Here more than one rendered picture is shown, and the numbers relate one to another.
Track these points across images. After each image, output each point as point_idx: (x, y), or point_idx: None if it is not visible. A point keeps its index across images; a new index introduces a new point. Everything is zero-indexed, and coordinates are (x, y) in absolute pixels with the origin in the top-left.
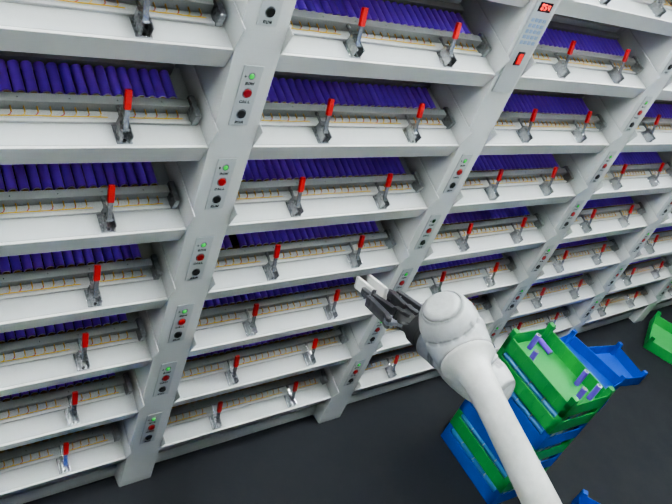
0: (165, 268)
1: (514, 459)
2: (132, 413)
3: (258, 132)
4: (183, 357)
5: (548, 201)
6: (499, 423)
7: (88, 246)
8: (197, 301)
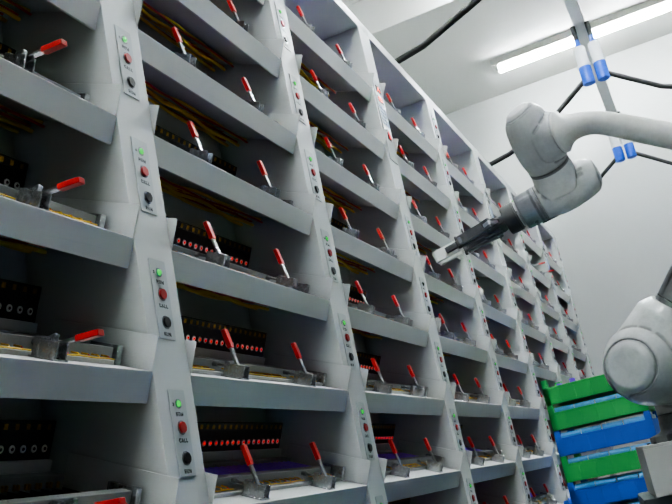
0: (308, 280)
1: (641, 120)
2: (364, 486)
3: (313, 132)
4: (364, 399)
5: (465, 300)
6: (613, 114)
7: (270, 212)
8: (345, 314)
